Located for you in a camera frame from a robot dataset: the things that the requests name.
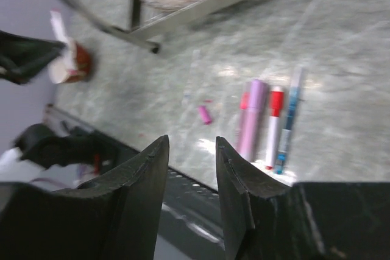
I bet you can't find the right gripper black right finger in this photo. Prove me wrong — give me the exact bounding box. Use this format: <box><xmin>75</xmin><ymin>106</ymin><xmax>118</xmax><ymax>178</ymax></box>
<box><xmin>216</xmin><ymin>137</ymin><xmax>389</xmax><ymax>259</ymax></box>

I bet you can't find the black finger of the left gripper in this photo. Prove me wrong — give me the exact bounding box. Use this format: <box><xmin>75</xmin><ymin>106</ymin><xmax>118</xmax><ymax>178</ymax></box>
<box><xmin>1</xmin><ymin>31</ymin><xmax>66</xmax><ymax>85</ymax></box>

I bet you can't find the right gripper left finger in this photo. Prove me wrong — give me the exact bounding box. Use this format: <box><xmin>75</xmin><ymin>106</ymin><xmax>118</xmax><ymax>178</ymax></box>
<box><xmin>1</xmin><ymin>135</ymin><xmax>169</xmax><ymax>259</ymax></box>

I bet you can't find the slim pink highlighter pen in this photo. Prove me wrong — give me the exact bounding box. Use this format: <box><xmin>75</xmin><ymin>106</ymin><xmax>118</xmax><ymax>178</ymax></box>
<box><xmin>235</xmin><ymin>90</ymin><xmax>249</xmax><ymax>150</ymax></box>

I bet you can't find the small red pen cap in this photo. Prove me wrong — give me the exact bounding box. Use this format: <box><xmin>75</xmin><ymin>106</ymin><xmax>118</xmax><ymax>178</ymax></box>
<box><xmin>269</xmin><ymin>86</ymin><xmax>285</xmax><ymax>117</ymax></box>

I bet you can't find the small purple cap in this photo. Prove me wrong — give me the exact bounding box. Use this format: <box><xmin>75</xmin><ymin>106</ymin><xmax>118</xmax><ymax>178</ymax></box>
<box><xmin>198</xmin><ymin>105</ymin><xmax>213</xmax><ymax>125</ymax></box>

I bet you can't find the white pen with red tip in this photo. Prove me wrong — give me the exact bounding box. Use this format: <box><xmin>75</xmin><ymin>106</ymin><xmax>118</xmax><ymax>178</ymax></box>
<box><xmin>264</xmin><ymin>85</ymin><xmax>286</xmax><ymax>170</ymax></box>

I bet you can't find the thick pink marker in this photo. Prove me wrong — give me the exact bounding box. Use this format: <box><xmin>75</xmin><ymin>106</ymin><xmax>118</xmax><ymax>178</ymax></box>
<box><xmin>239</xmin><ymin>79</ymin><xmax>268</xmax><ymax>162</ymax></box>

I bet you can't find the blue pen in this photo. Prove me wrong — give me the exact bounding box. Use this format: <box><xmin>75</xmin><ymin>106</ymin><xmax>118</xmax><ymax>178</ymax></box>
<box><xmin>275</xmin><ymin>67</ymin><xmax>304</xmax><ymax>174</ymax></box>

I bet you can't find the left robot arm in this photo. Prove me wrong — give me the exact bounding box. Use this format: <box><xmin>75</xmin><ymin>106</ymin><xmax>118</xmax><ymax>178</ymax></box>
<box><xmin>1</xmin><ymin>31</ymin><xmax>118</xmax><ymax>175</ymax></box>

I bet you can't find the white paper cup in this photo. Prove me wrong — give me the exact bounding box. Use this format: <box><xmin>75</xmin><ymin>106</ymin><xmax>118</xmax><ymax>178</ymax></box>
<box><xmin>48</xmin><ymin>38</ymin><xmax>92</xmax><ymax>84</ymax></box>

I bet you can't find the black base bar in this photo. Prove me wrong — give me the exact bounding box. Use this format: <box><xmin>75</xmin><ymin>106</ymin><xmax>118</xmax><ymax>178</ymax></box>
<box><xmin>44</xmin><ymin>104</ymin><xmax>225</xmax><ymax>259</ymax></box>

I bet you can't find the steel two-tier dish rack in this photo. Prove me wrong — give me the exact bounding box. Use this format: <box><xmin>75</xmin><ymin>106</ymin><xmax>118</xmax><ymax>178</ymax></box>
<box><xmin>62</xmin><ymin>0</ymin><xmax>244</xmax><ymax>54</ymax></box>

